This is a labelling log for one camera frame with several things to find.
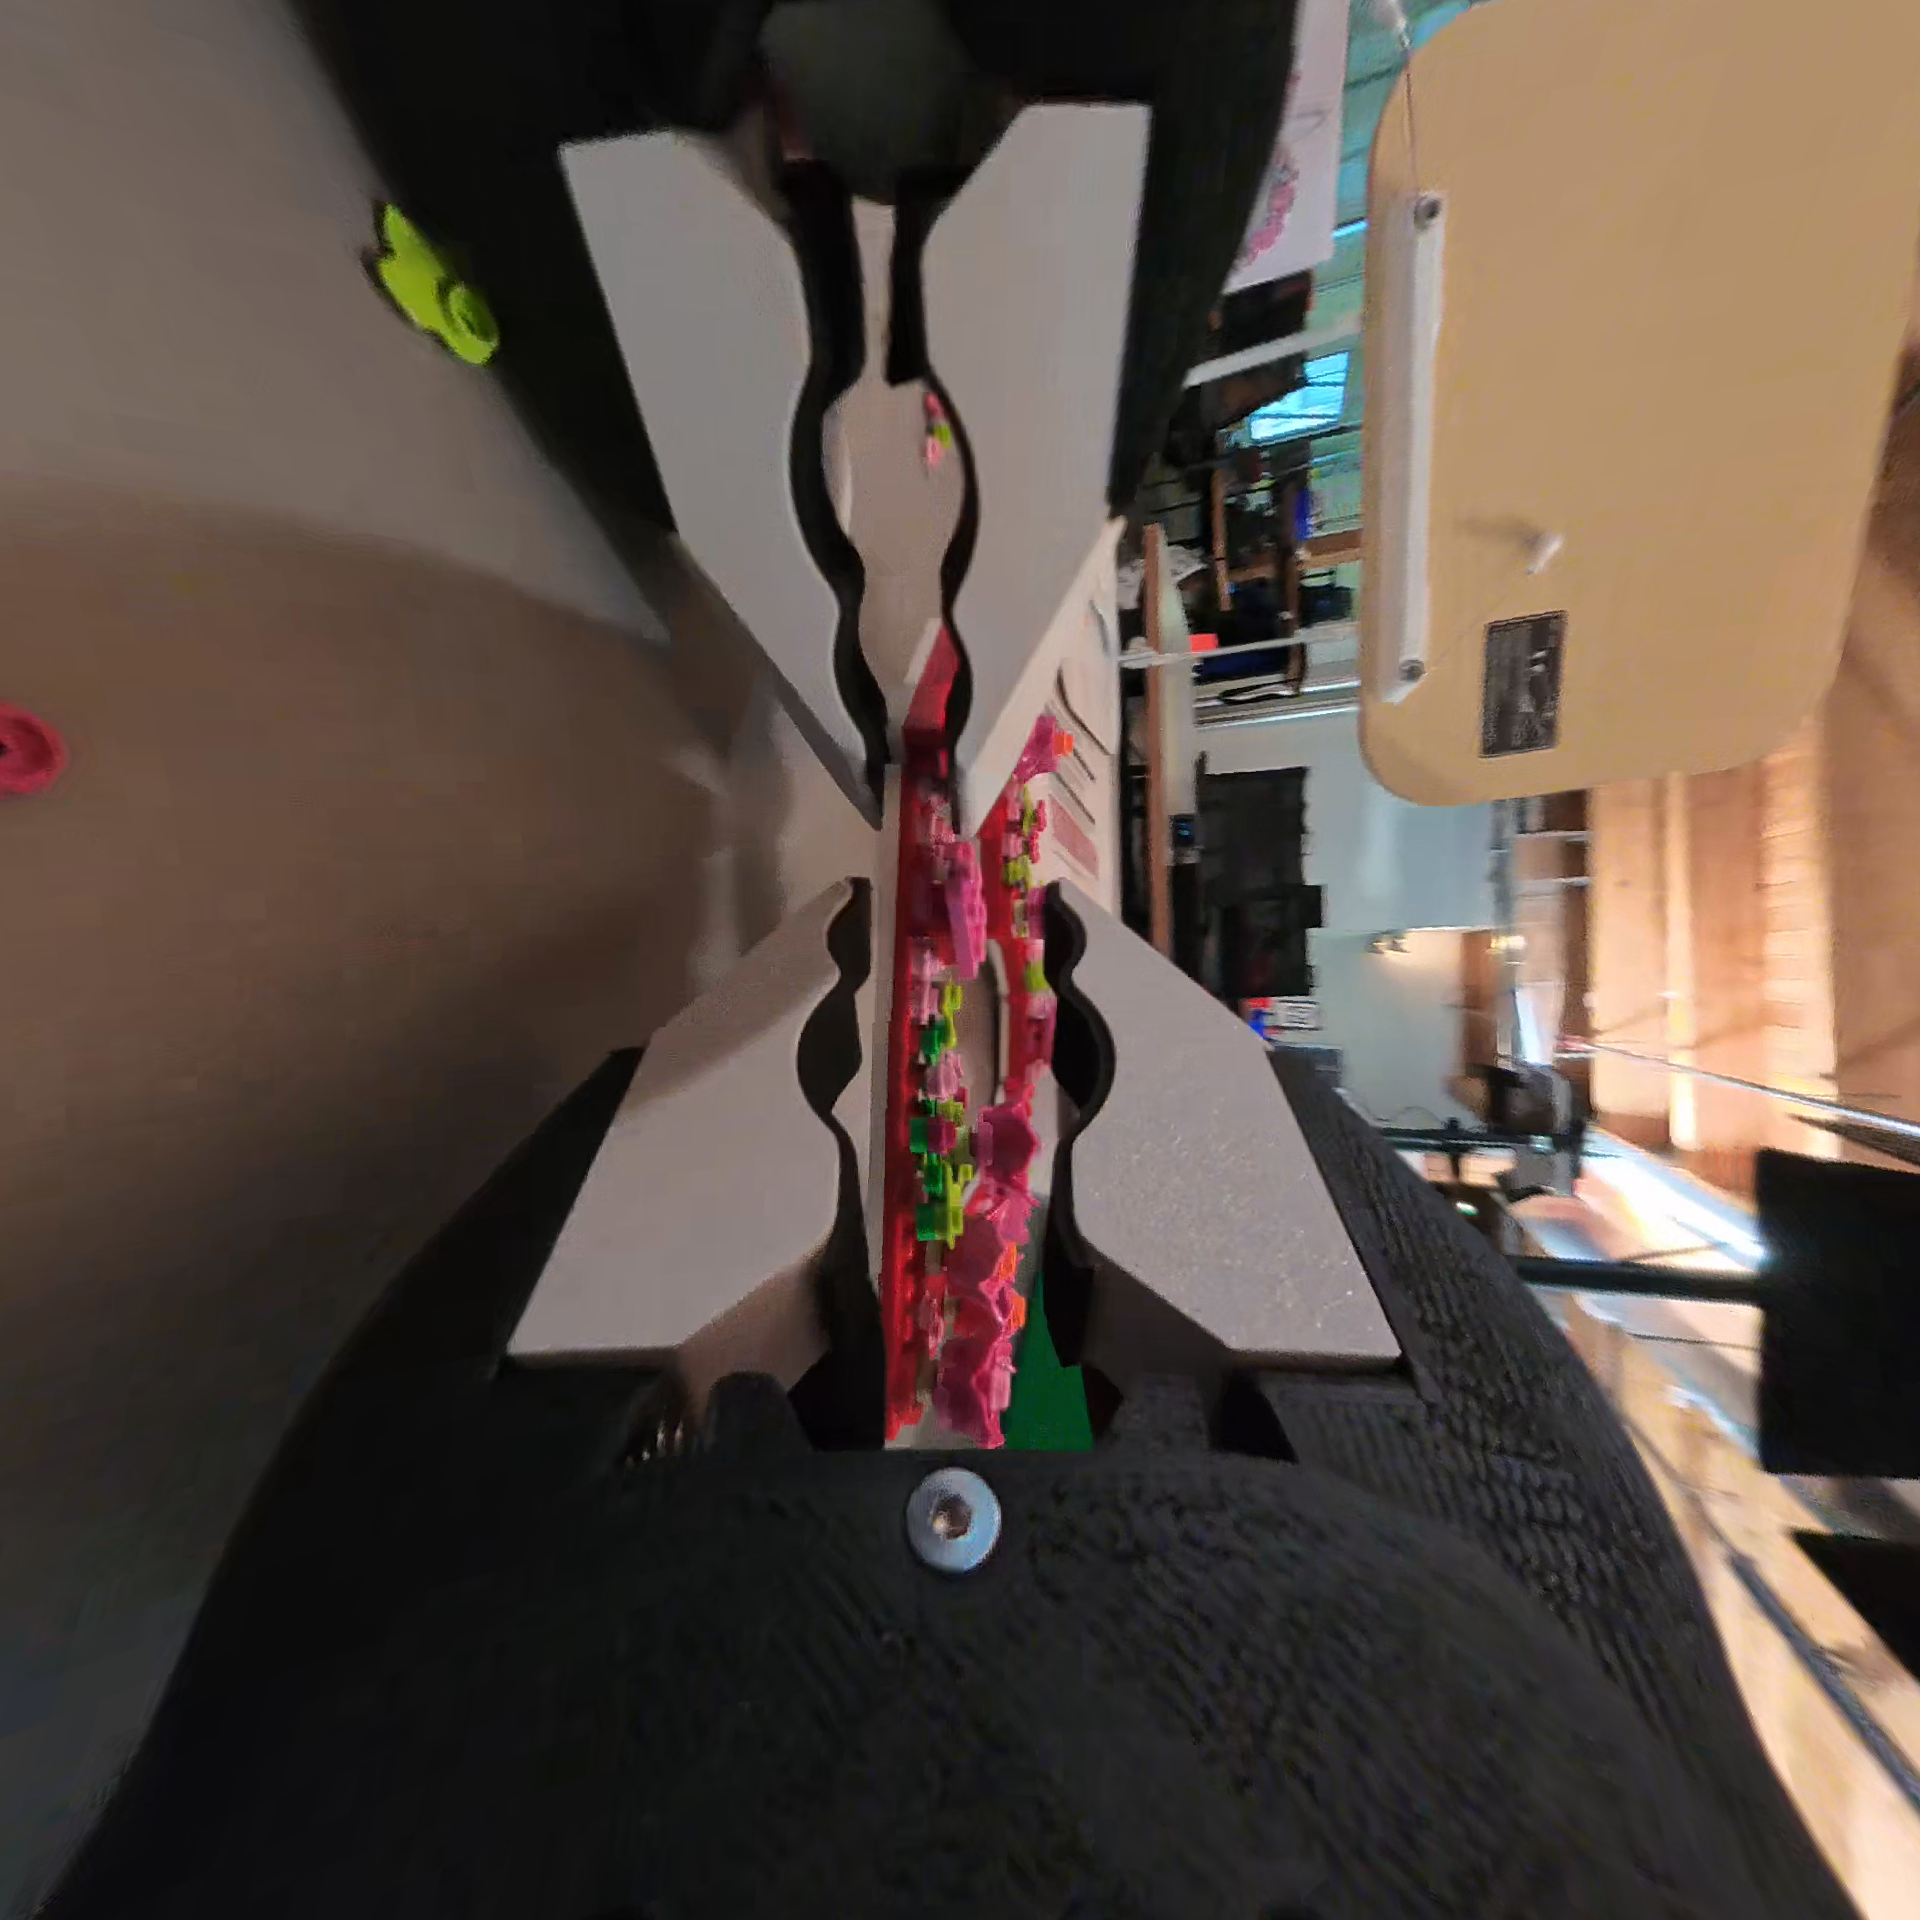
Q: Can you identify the light wooden chair black label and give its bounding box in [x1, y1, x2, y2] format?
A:
[1357, 0, 1920, 815]

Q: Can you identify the red lego strip with flowers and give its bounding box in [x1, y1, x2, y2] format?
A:
[883, 623, 1040, 1452]

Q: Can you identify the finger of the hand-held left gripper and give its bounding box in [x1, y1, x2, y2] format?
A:
[559, 128, 904, 830]
[883, 104, 1155, 784]

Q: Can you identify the lime green lego leaf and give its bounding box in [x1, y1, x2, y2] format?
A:
[366, 202, 503, 371]

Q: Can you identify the black box on stand pole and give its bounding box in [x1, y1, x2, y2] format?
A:
[1517, 1146, 1920, 1482]

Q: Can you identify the green storage box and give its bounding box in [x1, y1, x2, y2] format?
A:
[1001, 1281, 1097, 1454]

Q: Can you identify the white sheet pink flower print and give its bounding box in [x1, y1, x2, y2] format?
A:
[1221, 0, 1354, 297]

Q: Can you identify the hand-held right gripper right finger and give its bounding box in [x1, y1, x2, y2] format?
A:
[1040, 883, 1407, 1379]

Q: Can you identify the red lego half heart wreath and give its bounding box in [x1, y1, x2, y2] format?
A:
[973, 718, 1080, 1249]

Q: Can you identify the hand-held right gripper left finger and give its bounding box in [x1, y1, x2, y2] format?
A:
[507, 879, 887, 1370]

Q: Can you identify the shelf with blue bins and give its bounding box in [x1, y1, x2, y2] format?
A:
[1185, 346, 1368, 706]

